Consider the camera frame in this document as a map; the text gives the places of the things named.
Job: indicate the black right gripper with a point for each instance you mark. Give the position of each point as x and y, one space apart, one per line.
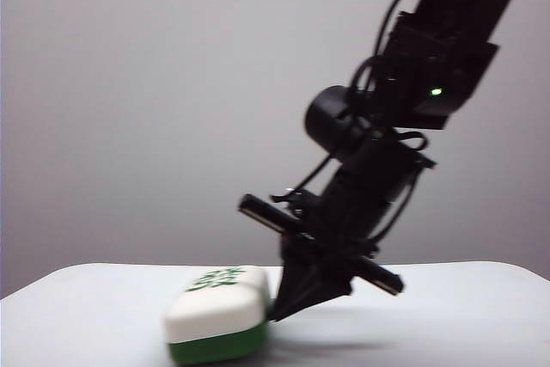
365 195

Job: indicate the white green foam mahjong tile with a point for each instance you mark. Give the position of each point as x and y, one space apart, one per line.
215 311

